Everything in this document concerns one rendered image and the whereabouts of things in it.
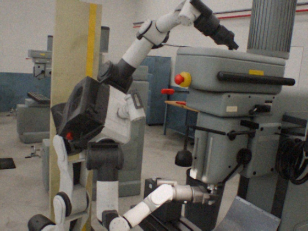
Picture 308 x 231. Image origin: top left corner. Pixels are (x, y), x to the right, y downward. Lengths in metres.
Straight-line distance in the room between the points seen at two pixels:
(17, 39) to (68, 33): 7.30
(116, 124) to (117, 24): 9.74
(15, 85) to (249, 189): 8.93
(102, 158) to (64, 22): 1.74
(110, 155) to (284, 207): 0.92
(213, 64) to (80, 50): 1.84
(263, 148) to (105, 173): 0.71
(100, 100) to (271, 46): 0.79
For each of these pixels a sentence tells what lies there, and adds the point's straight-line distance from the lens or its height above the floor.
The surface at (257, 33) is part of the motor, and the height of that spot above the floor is 1.99.
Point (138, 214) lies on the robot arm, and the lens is 1.34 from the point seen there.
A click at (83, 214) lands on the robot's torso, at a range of 1.83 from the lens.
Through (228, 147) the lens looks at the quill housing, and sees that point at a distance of 1.30.
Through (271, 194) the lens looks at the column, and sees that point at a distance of 1.72.
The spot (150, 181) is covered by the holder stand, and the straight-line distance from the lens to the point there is 1.82.
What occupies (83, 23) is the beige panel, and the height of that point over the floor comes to 2.11.
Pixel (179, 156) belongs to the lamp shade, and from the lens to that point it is 1.22.
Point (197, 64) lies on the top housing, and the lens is 1.17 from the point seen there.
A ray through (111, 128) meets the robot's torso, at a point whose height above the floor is 1.52.
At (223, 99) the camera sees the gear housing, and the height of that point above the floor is 1.70.
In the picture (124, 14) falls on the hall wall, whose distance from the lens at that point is 11.15.
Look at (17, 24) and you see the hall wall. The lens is 10.06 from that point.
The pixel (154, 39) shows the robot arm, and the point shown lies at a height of 1.92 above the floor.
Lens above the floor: 1.82
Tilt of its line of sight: 11 degrees down
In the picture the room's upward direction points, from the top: 5 degrees clockwise
